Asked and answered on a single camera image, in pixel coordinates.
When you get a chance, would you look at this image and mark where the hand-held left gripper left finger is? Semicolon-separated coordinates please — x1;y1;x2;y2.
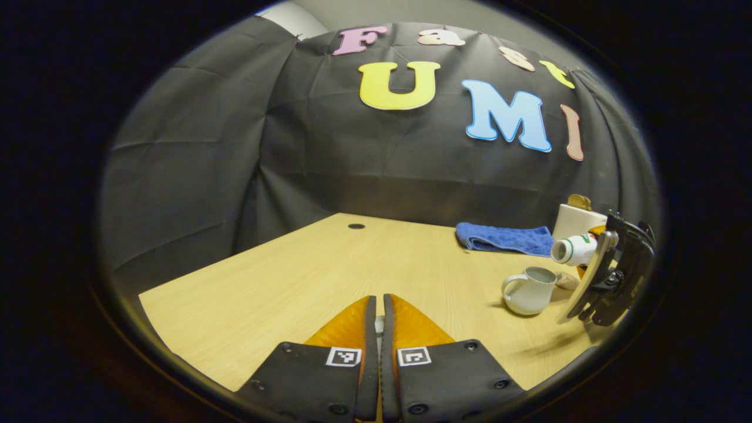
235;295;378;422

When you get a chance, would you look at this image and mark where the white toaster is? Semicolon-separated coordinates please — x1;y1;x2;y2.
552;203;609;241

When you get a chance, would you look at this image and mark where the black backdrop cloth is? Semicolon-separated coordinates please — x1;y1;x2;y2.
100;15;659;294

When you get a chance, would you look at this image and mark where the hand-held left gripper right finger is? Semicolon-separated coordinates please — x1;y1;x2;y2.
381;294;525;422

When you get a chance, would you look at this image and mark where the blue folded towel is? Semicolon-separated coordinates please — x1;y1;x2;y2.
456;221;555;257

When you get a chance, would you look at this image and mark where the white plastic water bottle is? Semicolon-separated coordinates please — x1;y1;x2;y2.
550;232;600;266

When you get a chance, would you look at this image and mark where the white teacup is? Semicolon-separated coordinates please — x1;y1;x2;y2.
501;266;558;317

